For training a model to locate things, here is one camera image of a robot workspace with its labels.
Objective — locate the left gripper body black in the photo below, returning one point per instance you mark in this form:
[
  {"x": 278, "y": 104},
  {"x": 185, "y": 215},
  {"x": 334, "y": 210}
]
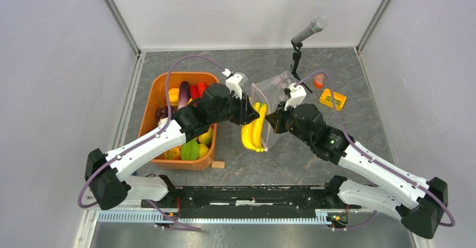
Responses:
[{"x": 239, "y": 111}]

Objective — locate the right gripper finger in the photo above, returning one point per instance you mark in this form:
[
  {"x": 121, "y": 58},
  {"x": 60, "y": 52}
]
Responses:
[
  {"x": 272, "y": 119},
  {"x": 280, "y": 108}
]

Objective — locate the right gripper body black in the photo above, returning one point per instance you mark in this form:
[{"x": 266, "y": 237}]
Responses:
[{"x": 286, "y": 122}]

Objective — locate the yellow banana bunch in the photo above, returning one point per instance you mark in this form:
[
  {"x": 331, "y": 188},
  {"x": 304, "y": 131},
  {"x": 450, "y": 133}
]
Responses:
[{"x": 251, "y": 133}]

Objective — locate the clear zip top bag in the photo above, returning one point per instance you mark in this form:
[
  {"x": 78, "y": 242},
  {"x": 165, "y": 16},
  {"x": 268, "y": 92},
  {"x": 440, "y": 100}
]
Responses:
[{"x": 271, "y": 92}]

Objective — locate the dark grape bunch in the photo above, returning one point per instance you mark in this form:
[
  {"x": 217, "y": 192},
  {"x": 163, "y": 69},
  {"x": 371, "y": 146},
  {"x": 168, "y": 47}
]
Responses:
[{"x": 163, "y": 112}]

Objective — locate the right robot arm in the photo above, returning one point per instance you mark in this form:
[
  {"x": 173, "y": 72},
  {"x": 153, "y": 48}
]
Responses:
[{"x": 419, "y": 204}]

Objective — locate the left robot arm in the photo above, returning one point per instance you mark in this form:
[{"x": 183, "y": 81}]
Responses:
[{"x": 107, "y": 174}]

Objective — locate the yellow green mango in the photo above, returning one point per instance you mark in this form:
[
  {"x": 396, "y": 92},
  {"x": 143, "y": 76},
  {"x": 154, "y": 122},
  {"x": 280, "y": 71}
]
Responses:
[{"x": 207, "y": 137}]

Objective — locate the yellow toy brick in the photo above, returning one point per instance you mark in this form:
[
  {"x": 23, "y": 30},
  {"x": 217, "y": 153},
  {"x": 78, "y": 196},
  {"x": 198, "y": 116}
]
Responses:
[{"x": 333, "y": 99}]

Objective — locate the orange carrot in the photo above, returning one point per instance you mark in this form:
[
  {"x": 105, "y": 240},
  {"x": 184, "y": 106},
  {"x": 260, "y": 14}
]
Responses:
[{"x": 201, "y": 87}]

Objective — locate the red chili pepper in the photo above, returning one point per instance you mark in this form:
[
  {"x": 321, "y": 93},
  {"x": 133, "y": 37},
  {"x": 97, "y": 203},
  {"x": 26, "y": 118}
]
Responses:
[{"x": 194, "y": 92}]

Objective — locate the yellow pear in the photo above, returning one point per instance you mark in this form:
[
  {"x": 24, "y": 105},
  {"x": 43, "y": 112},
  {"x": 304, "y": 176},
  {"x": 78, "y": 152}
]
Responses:
[{"x": 203, "y": 150}]

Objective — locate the wooden block near bin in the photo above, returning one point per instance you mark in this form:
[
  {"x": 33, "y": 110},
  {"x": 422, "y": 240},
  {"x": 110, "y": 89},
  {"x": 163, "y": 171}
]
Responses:
[{"x": 218, "y": 164}]

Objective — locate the black microphone tripod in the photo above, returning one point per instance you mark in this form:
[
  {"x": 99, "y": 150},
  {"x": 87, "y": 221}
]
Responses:
[{"x": 296, "y": 57}]

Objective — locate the purple eggplant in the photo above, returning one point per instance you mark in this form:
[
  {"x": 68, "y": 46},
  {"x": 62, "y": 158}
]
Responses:
[{"x": 183, "y": 95}]

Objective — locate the green star fruit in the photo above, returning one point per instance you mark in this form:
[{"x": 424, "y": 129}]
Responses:
[{"x": 190, "y": 151}]

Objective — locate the orange spiky fruit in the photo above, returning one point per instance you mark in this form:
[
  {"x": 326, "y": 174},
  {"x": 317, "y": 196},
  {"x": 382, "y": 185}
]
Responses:
[{"x": 172, "y": 154}]

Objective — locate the white garlic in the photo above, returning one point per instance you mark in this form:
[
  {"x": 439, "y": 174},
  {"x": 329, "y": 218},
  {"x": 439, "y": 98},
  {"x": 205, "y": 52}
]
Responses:
[{"x": 162, "y": 121}]

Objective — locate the orange plastic bin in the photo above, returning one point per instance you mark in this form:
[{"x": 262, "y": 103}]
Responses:
[{"x": 157, "y": 99}]

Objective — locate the grey microphone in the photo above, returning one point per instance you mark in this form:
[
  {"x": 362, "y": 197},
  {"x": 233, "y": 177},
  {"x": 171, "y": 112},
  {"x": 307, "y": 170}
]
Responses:
[{"x": 317, "y": 25}]

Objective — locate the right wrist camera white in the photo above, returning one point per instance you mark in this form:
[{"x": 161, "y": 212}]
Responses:
[{"x": 296, "y": 96}]

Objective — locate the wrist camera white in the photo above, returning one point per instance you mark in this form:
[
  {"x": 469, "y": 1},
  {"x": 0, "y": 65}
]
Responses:
[
  {"x": 235, "y": 82},
  {"x": 296, "y": 96}
]

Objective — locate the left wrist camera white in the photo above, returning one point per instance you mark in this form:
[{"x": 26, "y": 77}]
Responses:
[{"x": 235, "y": 82}]

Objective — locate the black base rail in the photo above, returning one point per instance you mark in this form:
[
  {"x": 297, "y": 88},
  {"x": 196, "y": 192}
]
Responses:
[{"x": 256, "y": 204}]

